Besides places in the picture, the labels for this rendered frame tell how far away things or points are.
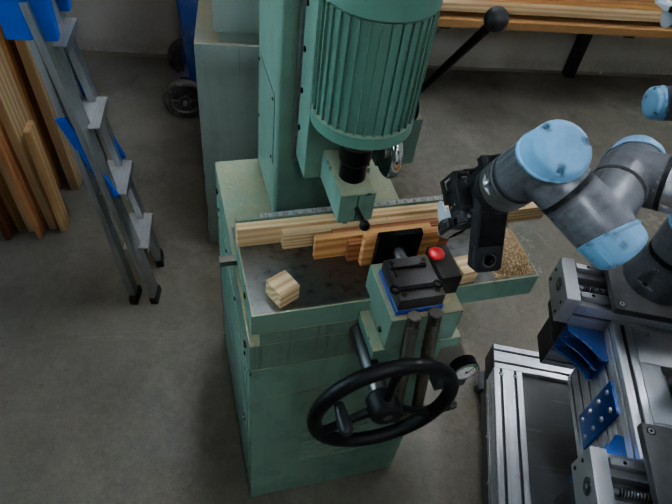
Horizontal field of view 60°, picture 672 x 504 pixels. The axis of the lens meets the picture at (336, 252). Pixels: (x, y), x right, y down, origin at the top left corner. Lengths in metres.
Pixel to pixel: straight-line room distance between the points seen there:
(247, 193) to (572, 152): 0.91
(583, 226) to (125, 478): 1.54
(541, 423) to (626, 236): 1.23
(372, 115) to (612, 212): 0.38
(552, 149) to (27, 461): 1.74
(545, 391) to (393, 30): 1.40
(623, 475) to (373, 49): 0.89
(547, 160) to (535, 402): 1.33
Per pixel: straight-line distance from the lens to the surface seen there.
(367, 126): 0.94
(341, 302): 1.12
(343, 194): 1.07
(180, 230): 2.50
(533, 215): 1.39
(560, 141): 0.73
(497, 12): 0.90
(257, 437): 1.52
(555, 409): 1.98
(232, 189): 1.47
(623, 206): 0.78
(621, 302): 1.45
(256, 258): 1.18
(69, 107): 1.73
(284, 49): 1.14
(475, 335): 2.30
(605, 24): 3.42
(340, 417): 1.01
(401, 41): 0.87
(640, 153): 0.87
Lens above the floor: 1.78
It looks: 47 degrees down
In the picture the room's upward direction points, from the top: 9 degrees clockwise
